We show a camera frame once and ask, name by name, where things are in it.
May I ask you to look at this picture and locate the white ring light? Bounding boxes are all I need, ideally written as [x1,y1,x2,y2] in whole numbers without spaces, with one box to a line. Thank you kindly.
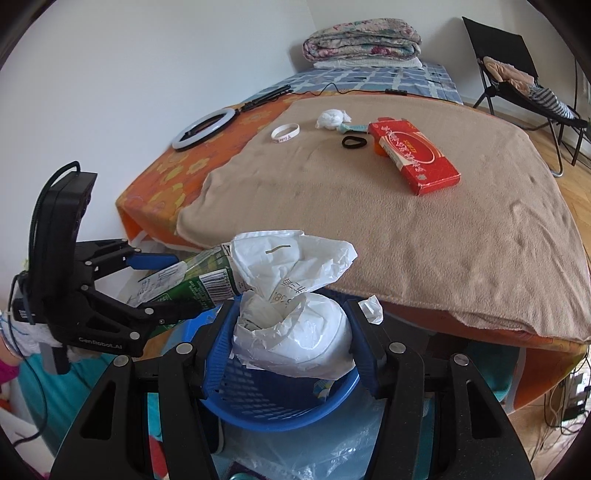
[172,107,239,151]

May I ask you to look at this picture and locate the black tripod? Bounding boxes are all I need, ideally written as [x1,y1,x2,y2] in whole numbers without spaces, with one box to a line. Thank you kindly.
[233,84,293,114]

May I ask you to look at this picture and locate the black folding chair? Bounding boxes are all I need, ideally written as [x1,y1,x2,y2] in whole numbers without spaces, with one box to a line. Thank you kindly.
[462,16,589,177]

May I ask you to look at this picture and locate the power strip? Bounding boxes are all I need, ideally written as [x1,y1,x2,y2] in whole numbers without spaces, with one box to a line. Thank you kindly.
[561,369,591,421]

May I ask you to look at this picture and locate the blue plastic basket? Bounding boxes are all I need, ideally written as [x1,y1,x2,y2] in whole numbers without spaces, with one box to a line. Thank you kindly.
[182,295,375,432]

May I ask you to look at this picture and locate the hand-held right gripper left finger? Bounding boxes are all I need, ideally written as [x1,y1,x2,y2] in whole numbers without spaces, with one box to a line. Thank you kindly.
[48,300,236,480]

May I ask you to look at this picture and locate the orange flowered bed sheet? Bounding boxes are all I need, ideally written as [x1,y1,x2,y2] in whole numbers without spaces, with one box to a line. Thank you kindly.
[115,85,587,411]

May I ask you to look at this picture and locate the white folded pillow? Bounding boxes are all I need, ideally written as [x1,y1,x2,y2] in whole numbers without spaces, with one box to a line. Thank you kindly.
[314,56,423,71]

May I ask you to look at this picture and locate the clear plastic bag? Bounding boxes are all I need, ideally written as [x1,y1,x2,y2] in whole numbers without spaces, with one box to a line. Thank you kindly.
[222,392,393,480]

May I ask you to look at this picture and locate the white rubber wristband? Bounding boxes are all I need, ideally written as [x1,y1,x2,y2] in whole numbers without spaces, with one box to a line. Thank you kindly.
[271,122,301,144]

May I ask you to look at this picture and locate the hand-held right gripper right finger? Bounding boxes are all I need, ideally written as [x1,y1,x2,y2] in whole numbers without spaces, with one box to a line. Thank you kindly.
[344,299,536,480]

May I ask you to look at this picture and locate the folded floral quilt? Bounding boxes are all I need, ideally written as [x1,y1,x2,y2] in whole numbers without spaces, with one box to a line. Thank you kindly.
[302,18,423,63]

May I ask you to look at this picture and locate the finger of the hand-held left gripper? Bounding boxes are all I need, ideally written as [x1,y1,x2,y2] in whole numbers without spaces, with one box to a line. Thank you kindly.
[87,281,219,344]
[74,239,181,282]

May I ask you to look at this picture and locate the thin black cable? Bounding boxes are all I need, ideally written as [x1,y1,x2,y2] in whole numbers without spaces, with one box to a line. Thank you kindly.
[288,83,389,96]

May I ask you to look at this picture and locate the red cardboard box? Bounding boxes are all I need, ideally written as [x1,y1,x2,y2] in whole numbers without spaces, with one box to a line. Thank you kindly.
[368,117,462,196]

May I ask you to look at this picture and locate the blue checkered sheet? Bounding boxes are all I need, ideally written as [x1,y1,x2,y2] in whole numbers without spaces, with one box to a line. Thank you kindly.
[272,60,464,106]

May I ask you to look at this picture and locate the teal cloth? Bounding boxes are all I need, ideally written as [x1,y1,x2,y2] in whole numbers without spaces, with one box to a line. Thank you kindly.
[18,355,162,462]

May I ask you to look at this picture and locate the striped garment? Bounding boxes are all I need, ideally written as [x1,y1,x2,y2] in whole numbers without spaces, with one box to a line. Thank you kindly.
[529,85,580,121]

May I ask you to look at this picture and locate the beige garment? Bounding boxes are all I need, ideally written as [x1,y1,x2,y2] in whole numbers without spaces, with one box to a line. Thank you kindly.
[482,56,536,90]

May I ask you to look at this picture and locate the white tissue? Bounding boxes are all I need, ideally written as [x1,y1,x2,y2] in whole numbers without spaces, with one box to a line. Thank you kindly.
[316,108,354,131]

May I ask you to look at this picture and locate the green drink carton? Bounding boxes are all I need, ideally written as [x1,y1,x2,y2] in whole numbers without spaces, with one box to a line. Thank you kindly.
[129,244,238,330]

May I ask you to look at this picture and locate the beige fleece blanket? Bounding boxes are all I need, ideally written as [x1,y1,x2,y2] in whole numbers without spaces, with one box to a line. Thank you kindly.
[177,95,591,344]

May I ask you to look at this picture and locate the white plastic bag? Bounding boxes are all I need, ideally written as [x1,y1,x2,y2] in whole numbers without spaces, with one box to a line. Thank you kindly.
[228,230,385,381]

